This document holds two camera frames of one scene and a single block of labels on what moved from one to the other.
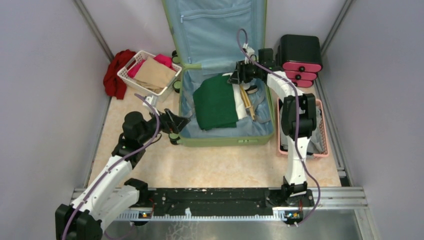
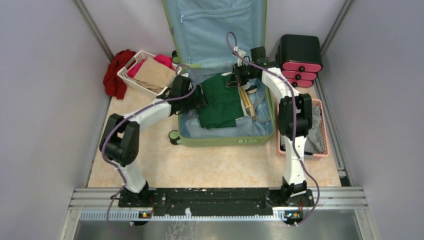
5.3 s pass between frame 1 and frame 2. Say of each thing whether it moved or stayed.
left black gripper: moved
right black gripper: stayed
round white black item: stayed
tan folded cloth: stayed
